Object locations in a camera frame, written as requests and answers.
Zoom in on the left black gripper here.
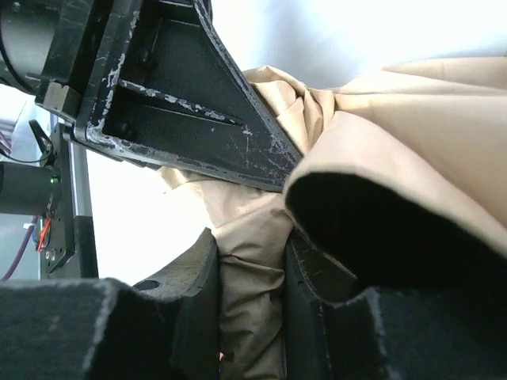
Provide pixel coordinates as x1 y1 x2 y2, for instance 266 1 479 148
36 1 139 119

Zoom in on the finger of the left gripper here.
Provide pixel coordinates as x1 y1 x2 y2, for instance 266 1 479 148
71 1 301 192

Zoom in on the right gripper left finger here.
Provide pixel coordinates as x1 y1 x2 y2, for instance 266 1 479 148
1 230 220 379

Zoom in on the beige folding umbrella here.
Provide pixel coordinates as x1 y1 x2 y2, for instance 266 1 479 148
160 56 506 379

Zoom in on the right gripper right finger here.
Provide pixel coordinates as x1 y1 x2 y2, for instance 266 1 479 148
284 233 506 379

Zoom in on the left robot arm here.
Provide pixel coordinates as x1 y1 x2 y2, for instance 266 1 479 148
1 1 302 279

